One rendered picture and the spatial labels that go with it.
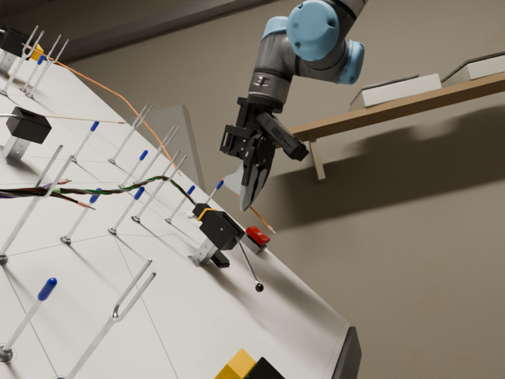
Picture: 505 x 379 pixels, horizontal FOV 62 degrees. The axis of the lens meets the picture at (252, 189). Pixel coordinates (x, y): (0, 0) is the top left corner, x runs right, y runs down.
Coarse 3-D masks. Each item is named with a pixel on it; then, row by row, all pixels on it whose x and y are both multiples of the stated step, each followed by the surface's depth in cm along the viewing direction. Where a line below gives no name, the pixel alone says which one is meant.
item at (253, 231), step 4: (248, 228) 94; (252, 228) 96; (256, 228) 97; (248, 232) 94; (252, 232) 94; (256, 232) 95; (260, 232) 96; (248, 236) 95; (252, 236) 93; (256, 236) 93; (260, 236) 94; (264, 236) 96; (252, 240) 95; (256, 240) 93; (260, 240) 93; (264, 240) 94; (268, 240) 96; (260, 244) 93
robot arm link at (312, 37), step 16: (320, 0) 61; (336, 0) 61; (352, 0) 61; (368, 0) 63; (304, 16) 60; (320, 16) 59; (336, 16) 60; (352, 16) 62; (288, 32) 61; (304, 32) 60; (320, 32) 59; (336, 32) 60; (304, 48) 61; (320, 48) 60; (336, 48) 64; (320, 64) 67; (336, 64) 69
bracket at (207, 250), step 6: (204, 246) 71; (210, 246) 71; (198, 252) 72; (204, 252) 71; (210, 252) 71; (192, 258) 71; (198, 258) 72; (204, 258) 71; (198, 264) 71; (204, 264) 73
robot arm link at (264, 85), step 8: (256, 80) 78; (264, 80) 77; (272, 80) 77; (280, 80) 77; (256, 88) 78; (264, 88) 77; (272, 88) 77; (280, 88) 77; (288, 88) 79; (264, 96) 78; (272, 96) 77; (280, 96) 78
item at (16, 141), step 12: (12, 120) 59; (24, 120) 58; (36, 120) 59; (12, 132) 58; (24, 132) 59; (36, 132) 60; (48, 132) 61; (12, 144) 60; (24, 144) 61; (12, 156) 61
